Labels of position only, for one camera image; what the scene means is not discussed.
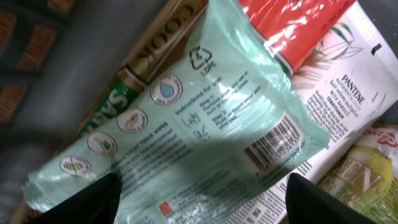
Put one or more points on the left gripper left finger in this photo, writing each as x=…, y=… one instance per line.
x=97, y=203

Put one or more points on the mint green wipes packet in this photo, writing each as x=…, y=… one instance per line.
x=186, y=130

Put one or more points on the green yellow snack packet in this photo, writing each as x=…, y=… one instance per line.
x=365, y=179

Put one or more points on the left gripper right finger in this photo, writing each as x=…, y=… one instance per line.
x=308, y=204

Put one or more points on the red spaghetti packet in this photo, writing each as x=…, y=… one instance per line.
x=289, y=28

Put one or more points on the white Pantene conditioner tube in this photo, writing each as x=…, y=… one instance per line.
x=345, y=72

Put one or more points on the grey plastic shopping basket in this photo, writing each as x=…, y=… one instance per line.
x=100, y=38

